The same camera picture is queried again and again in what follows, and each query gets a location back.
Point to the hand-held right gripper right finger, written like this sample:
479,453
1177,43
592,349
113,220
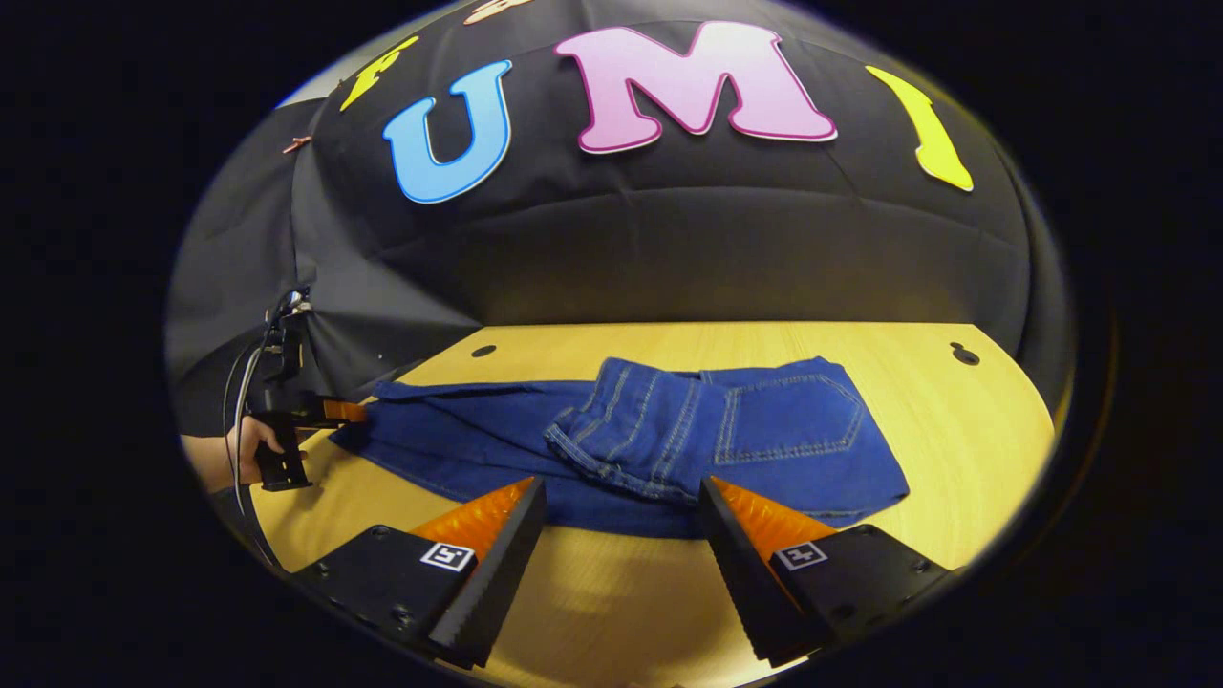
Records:
740,564

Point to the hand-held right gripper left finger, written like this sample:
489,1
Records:
502,573

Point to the blue denim jeans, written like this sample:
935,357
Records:
793,430

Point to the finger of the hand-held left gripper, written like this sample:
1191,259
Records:
344,412

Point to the black backdrop cloth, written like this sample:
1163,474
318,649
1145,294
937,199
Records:
669,248

